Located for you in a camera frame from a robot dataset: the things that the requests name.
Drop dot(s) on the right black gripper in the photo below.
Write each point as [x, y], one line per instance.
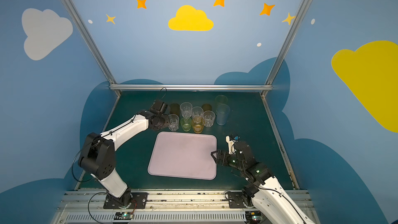
[225, 157]

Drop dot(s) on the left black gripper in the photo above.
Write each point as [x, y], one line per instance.
[164, 120]

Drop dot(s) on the clear faceted glass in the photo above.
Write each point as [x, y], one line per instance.
[186, 109]
[209, 118]
[197, 112]
[174, 122]

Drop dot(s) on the green faceted glass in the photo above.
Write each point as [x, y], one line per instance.
[186, 124]

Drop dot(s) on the lilac plastic tray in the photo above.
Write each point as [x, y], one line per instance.
[183, 155]

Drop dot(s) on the amber faceted glass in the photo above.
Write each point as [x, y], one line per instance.
[198, 124]

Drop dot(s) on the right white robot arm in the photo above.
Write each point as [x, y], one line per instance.
[264, 191]

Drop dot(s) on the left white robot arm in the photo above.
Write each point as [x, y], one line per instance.
[98, 156]

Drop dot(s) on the dark brown textured cup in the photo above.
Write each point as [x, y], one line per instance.
[175, 109]

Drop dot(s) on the clear faceted glass back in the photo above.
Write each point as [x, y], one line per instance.
[186, 109]

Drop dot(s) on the tall pale blue glass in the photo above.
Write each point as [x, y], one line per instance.
[222, 114]

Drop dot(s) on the small dark brown cup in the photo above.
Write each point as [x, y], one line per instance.
[206, 107]

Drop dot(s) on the tall pale green glass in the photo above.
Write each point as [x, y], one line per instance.
[221, 99]

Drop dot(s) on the right green circuit board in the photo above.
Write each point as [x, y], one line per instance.
[254, 217]

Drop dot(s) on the green circuit board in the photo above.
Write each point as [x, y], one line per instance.
[125, 216]
[254, 217]

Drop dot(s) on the back horizontal aluminium bar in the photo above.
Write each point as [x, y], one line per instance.
[136, 87]

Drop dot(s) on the left green circuit board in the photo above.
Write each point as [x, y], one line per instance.
[125, 216]

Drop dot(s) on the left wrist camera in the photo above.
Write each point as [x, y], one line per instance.
[159, 107]

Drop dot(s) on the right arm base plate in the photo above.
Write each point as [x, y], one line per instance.
[238, 200]

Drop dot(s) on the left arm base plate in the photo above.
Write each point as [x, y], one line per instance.
[130, 200]

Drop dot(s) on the right aluminium frame post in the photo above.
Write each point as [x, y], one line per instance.
[294, 27]

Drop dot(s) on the aluminium frame post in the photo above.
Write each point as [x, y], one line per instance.
[294, 27]
[83, 30]

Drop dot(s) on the aluminium front rail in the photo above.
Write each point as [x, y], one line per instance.
[162, 207]

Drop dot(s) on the left aluminium frame post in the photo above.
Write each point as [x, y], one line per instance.
[83, 30]

